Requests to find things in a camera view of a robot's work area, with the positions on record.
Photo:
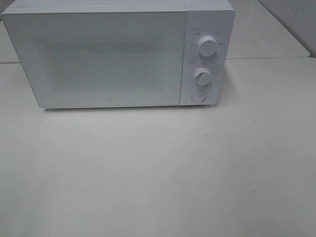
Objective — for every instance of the white timer knob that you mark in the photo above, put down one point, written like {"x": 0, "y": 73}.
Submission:
{"x": 202, "y": 76}

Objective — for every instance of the round door release button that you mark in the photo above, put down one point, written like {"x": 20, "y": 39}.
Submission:
{"x": 199, "y": 96}

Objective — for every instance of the white microwave door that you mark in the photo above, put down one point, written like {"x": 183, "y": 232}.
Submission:
{"x": 100, "y": 59}

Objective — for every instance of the white microwave oven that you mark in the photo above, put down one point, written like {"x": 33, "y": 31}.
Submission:
{"x": 203, "y": 17}

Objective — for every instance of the upper white power knob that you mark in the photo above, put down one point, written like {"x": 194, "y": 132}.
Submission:
{"x": 207, "y": 45}

